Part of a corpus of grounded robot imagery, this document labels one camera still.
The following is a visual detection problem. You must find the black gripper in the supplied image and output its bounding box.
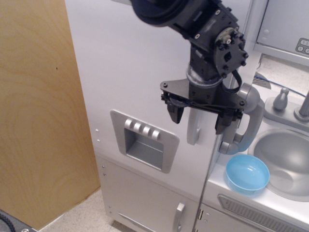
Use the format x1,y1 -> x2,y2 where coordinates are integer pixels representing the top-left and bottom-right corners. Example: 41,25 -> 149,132
160,79 -> 246,134

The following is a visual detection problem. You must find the grey fridge door handle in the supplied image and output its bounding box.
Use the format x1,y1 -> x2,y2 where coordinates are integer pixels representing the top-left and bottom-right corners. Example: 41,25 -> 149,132
186,108 -> 217,146

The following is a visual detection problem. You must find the white toy fridge door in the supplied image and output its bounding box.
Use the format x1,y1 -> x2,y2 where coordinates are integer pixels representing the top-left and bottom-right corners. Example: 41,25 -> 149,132
64,0 -> 253,203

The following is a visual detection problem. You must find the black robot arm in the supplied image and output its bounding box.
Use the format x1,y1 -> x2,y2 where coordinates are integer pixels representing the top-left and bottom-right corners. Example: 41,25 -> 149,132
131,0 -> 248,134

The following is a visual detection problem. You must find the grey toy telephone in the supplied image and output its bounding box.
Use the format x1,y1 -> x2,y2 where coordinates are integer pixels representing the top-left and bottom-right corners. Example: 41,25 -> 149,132
219,83 -> 265,155

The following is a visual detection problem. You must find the grey ice dispenser panel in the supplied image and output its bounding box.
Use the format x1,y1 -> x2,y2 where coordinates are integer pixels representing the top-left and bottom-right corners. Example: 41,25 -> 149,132
110,110 -> 180,174

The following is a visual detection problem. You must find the light blue plastic bowl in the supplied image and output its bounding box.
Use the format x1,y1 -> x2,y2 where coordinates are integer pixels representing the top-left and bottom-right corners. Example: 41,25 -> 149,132
225,154 -> 270,195

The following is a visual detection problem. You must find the grey toy faucet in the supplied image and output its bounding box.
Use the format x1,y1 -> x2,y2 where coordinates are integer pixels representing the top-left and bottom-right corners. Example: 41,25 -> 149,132
264,87 -> 309,132

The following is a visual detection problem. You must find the grey toy sink basin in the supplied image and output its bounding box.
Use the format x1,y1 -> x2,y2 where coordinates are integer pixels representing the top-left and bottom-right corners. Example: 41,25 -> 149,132
248,129 -> 309,202

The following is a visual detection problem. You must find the white toy kitchen cabinet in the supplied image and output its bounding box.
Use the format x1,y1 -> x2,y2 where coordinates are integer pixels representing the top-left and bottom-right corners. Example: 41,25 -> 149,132
193,0 -> 309,232

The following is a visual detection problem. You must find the white lower freezer door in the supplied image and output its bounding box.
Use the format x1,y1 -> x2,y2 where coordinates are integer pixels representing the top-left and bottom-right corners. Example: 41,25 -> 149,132
96,157 -> 199,232

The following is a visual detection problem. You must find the grey toy microwave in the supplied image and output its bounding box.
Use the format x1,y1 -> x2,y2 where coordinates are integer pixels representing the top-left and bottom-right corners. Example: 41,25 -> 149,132
254,0 -> 309,66

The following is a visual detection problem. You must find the grey oven vent panel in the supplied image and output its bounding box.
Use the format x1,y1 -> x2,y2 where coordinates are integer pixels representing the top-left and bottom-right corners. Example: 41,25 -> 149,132
217,194 -> 308,232

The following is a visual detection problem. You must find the plywood board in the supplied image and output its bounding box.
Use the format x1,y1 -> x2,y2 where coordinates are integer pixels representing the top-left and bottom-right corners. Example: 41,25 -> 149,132
0,0 -> 99,229

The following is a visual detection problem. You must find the black equipment base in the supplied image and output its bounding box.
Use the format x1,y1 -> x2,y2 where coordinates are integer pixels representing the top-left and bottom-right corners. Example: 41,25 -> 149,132
0,210 -> 37,232

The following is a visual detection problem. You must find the blue cable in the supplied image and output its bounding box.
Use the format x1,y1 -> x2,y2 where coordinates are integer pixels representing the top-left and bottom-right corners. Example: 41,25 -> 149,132
253,75 -> 307,99

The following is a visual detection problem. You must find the grey lower door handle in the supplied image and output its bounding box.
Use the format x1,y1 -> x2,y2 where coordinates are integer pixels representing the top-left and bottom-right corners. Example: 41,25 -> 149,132
173,203 -> 185,232

